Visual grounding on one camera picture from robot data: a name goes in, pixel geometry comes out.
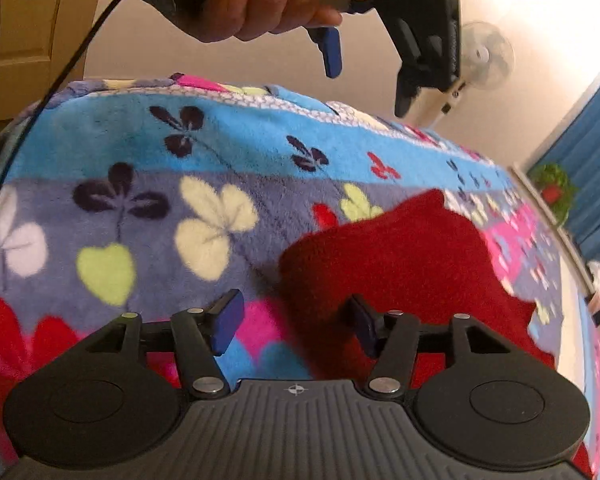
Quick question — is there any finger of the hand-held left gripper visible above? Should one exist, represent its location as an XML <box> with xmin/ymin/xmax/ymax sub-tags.
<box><xmin>305</xmin><ymin>25</ymin><xmax>343</xmax><ymax>79</ymax></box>
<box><xmin>393</xmin><ymin>61</ymin><xmax>424</xmax><ymax>119</ymax></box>

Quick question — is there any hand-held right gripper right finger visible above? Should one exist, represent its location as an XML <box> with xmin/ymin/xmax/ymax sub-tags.
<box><xmin>347</xmin><ymin>294</ymin><xmax>506</xmax><ymax>397</ymax></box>

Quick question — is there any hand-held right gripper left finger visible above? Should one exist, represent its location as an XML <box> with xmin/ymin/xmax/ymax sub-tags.
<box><xmin>82</xmin><ymin>289</ymin><xmax>246</xmax><ymax>401</ymax></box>

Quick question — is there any red knit garment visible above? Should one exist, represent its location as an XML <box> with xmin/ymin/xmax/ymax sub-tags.
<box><xmin>279</xmin><ymin>187</ymin><xmax>593</xmax><ymax>478</ymax></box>

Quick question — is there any person's left hand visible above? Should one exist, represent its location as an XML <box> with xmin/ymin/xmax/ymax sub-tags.
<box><xmin>177</xmin><ymin>0</ymin><xmax>377</xmax><ymax>44</ymax></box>

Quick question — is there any green plant with red flowers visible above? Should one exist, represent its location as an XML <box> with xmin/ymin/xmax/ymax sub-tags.
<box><xmin>527</xmin><ymin>162</ymin><xmax>578</xmax><ymax>226</ymax></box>

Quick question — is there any blue curtain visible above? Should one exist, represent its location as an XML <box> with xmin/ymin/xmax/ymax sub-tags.
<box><xmin>527</xmin><ymin>55</ymin><xmax>600</xmax><ymax>266</ymax></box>

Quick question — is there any floral fleece blanket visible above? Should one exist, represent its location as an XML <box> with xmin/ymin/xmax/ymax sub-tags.
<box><xmin>0</xmin><ymin>72</ymin><xmax>600</xmax><ymax>480</ymax></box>

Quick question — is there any wooden door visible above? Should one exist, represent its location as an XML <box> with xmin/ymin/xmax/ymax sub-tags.
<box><xmin>0</xmin><ymin>0</ymin><xmax>108</xmax><ymax>123</ymax></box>

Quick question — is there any white pedestal fan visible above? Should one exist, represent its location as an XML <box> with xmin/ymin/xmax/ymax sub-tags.
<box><xmin>430</xmin><ymin>20</ymin><xmax>516</xmax><ymax>128</ymax></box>

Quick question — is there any black cable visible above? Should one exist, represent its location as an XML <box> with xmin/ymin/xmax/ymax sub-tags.
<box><xmin>0</xmin><ymin>0</ymin><xmax>133</xmax><ymax>241</ymax></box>

